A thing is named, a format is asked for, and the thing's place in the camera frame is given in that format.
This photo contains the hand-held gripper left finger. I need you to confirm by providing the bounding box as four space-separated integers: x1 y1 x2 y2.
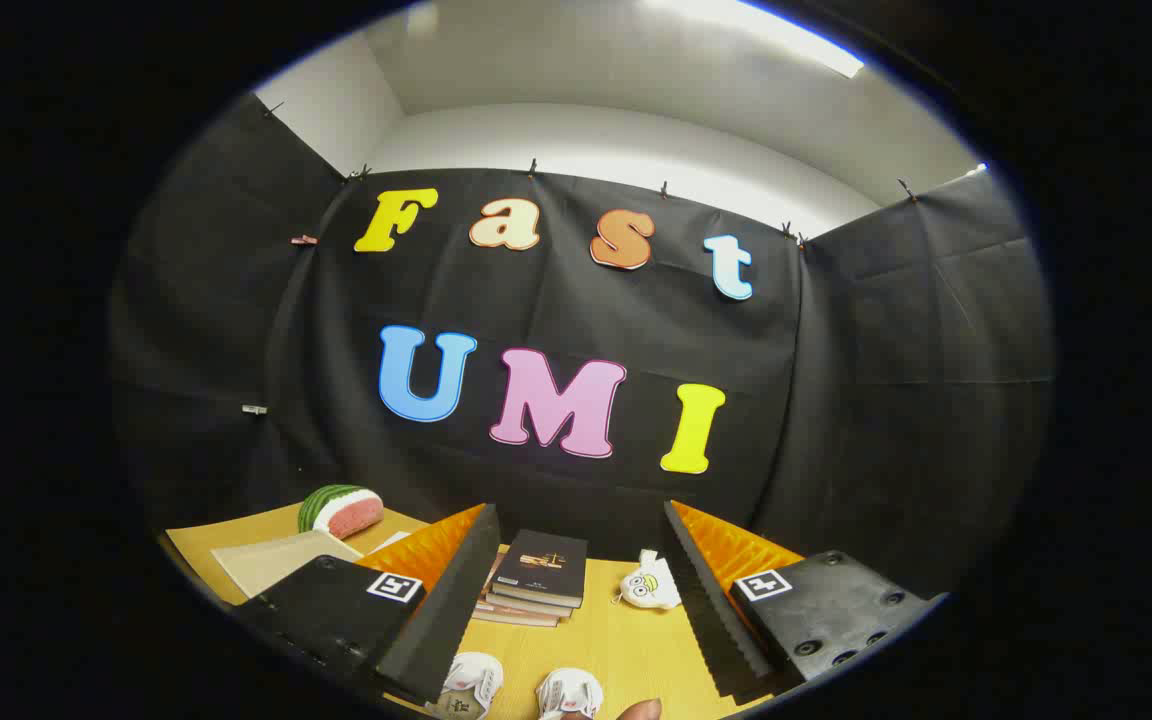
234 503 502 706

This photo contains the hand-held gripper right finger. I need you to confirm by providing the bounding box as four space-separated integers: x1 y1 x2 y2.
663 500 949 701

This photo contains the white canvas shoe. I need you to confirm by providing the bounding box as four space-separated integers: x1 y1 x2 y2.
536 668 605 720
433 652 505 720

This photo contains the beige fabric storage box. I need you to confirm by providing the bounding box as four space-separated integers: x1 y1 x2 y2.
211 530 365 600

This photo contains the white plush toy yellow face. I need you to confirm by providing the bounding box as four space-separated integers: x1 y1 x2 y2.
619 549 683 611

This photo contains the brown cover book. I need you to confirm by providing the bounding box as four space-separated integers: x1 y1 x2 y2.
473 570 567 629

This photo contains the black cover book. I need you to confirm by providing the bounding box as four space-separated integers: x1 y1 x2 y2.
492 529 589 609

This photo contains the watermelon slice plush toy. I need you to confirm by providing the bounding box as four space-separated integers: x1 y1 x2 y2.
297 485 385 541

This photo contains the black backdrop cloth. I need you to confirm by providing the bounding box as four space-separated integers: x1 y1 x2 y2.
106 95 1055 601

